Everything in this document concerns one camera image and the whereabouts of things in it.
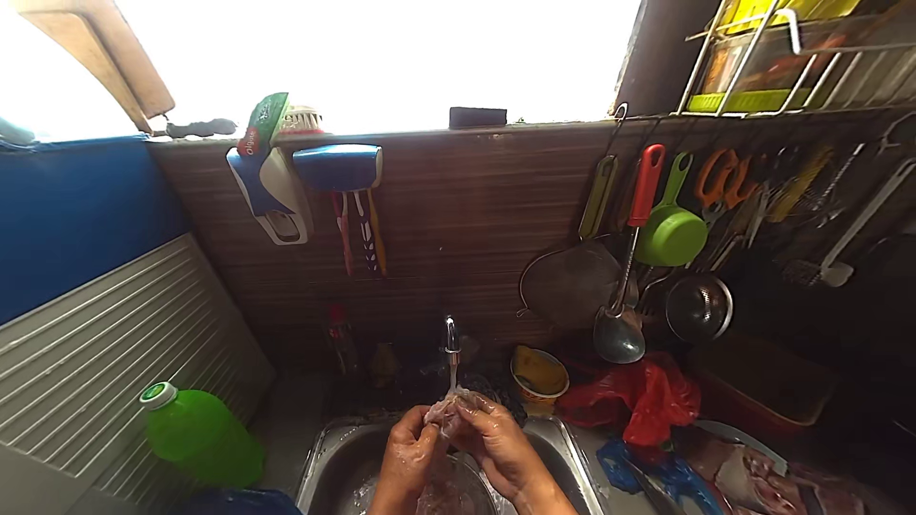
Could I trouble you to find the small brown bottle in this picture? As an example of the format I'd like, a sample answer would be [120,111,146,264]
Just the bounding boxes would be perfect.
[371,342,401,389]

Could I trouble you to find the green-handled kitchen utensil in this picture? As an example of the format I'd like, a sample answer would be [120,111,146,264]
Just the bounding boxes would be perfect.
[578,155,619,241]

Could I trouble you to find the person's left hand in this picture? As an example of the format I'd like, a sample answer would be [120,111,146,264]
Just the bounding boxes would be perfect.
[381,404,449,496]

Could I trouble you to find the white bristle scrub brush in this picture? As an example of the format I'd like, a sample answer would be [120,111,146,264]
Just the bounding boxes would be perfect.
[280,105,325,135]

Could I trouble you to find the dark patterned toothbrush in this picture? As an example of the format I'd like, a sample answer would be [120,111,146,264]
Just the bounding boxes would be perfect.
[354,189,377,274]

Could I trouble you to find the person's right forearm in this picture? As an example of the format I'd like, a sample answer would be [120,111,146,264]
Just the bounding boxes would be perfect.
[512,472,579,515]

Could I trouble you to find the long-handled metal ladle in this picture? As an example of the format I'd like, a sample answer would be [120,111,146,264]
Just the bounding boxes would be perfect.
[819,158,916,289]

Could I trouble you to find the green toothpaste tube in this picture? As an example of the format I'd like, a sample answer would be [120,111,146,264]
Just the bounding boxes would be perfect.
[239,92,290,157]

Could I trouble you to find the red plastic bag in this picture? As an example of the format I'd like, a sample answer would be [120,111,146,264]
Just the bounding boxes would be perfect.
[556,351,703,448]

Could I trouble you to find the orange-handled scissors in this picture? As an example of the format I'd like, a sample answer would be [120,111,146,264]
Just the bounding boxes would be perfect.
[695,148,758,226]

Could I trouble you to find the blue and white toothbrush holder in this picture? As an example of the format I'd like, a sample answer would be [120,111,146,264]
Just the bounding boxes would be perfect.
[292,144,385,193]

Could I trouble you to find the chrome faucet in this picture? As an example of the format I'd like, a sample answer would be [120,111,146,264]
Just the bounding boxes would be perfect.
[443,315,462,366]

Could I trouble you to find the grey ribbed plastic panel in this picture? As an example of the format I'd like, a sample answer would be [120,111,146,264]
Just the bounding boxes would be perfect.
[0,232,277,512]

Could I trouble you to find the pink toothbrush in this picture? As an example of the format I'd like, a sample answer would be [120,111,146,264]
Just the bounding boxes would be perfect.
[332,190,354,278]

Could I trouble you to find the raw meat piece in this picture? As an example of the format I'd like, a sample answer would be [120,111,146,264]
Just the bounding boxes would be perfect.
[424,388,475,439]

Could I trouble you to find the yellow sponge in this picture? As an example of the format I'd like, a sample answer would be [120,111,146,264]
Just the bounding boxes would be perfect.
[514,346,567,396]

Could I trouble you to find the person's right hand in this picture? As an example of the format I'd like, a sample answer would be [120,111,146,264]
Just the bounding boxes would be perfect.
[448,390,546,502]

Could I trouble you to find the white plate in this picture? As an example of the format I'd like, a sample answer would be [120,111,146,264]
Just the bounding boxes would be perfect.
[691,419,789,476]

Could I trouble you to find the person's left forearm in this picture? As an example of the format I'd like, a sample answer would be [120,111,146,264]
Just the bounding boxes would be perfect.
[368,484,427,515]

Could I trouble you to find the black rectangular block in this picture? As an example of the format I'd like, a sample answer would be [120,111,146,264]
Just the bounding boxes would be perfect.
[449,106,508,130]

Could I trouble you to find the yellow plastic utensil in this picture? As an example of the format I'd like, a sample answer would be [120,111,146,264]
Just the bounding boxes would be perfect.
[769,145,835,223]

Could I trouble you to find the dark rectangular tray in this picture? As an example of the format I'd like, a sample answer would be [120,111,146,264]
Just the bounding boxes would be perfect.
[688,336,840,433]

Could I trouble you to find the stainless steel sink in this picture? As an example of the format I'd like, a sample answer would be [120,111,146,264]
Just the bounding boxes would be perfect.
[295,411,608,515]

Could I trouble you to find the pile of raw meat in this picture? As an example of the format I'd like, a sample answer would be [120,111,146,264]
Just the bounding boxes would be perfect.
[671,425,888,515]

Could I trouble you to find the wire dish rack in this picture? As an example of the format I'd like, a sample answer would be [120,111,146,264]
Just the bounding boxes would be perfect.
[676,0,916,118]

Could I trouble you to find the dark blue plastic bag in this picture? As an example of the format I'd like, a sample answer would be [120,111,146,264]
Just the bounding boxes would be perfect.
[182,488,304,515]

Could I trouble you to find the knife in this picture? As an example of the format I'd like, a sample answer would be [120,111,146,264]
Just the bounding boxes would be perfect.
[621,455,688,515]

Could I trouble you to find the blue plastic sheet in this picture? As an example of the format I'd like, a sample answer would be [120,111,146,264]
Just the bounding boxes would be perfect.
[0,134,190,327]

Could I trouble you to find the window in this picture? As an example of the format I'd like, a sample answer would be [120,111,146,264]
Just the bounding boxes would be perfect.
[93,0,645,137]

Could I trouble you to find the metal strainer bowl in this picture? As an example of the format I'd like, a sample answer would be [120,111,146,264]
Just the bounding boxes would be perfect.
[665,273,734,345]

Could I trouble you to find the bottle with red cap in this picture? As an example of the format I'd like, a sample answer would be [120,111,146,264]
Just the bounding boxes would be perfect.
[326,305,360,377]

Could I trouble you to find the green plastic bottle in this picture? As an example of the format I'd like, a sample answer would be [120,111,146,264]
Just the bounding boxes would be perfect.
[139,381,266,490]

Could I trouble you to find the ladle with red handle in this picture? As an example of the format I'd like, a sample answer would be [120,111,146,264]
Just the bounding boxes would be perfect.
[593,144,666,365]

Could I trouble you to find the blue and white toothpaste dispenser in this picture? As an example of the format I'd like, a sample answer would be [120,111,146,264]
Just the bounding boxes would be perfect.
[226,146,313,246]

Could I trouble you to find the round mesh strainer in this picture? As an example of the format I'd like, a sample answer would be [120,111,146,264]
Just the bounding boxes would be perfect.
[517,238,631,330]

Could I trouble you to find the yellow toothbrush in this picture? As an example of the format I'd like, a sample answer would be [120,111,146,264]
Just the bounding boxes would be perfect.
[366,188,388,278]

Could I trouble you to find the green plastic scoop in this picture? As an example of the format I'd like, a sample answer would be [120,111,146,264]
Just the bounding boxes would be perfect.
[635,151,709,268]

